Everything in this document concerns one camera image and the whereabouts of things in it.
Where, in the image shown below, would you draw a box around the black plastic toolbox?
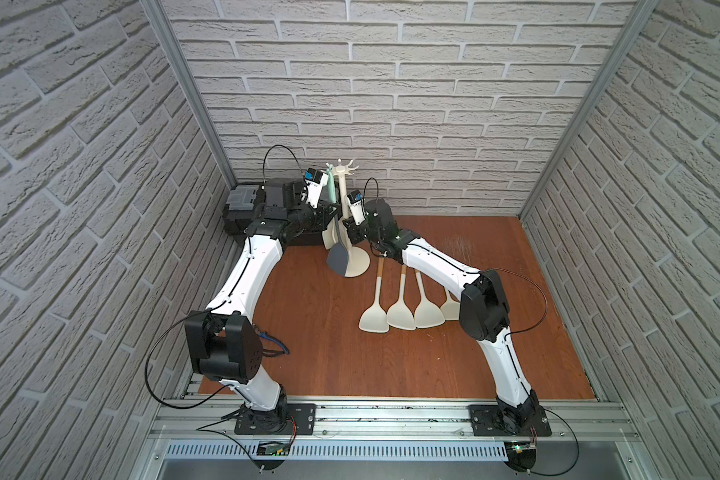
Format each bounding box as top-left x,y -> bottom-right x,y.
223,179 -> 331,247

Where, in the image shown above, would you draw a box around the cream spatula wooden handle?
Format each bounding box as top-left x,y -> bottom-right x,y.
414,270 -> 445,329
358,257 -> 389,334
386,265 -> 416,331

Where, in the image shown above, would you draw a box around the cream utensil rack stand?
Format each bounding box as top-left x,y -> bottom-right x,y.
326,160 -> 370,278

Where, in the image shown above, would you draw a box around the aluminium mounting rail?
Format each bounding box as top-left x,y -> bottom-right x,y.
147,395 -> 641,442

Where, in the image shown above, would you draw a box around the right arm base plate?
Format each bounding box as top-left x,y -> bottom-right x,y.
468,404 -> 552,437

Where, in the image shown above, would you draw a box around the cream spatula mint handle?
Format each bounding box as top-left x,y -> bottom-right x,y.
440,288 -> 460,321

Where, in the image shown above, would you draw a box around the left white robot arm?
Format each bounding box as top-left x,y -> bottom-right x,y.
184,169 -> 339,424

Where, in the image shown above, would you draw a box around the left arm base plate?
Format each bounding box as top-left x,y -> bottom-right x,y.
234,403 -> 316,436

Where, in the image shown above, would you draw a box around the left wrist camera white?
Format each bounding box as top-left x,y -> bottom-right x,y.
304,168 -> 328,209

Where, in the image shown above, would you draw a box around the blue handled pliers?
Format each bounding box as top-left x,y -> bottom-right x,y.
257,331 -> 290,358

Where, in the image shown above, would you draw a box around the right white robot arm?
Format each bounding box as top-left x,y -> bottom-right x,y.
345,191 -> 541,430

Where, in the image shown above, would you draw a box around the grey spatula mint handle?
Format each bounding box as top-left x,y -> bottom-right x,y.
326,179 -> 353,277

